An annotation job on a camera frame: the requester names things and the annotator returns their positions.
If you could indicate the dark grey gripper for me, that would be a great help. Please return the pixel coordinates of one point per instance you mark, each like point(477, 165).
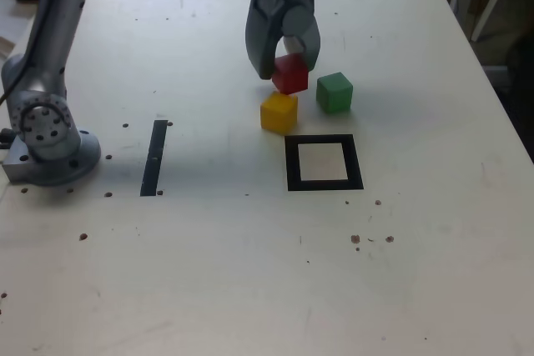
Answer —
point(283, 1)

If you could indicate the red cube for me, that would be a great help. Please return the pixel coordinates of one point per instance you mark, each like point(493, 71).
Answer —
point(292, 76)

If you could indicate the green cube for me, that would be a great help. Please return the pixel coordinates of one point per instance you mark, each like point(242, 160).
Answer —
point(334, 93)

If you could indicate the yellow cube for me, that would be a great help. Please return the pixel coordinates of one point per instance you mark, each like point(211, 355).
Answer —
point(278, 114)

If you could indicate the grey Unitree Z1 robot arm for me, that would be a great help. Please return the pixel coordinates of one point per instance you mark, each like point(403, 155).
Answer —
point(50, 39)

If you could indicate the black tape square outline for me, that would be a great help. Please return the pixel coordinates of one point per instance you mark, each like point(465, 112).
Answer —
point(325, 186)

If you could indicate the black tape strip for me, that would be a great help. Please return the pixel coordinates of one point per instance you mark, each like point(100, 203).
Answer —
point(153, 156)

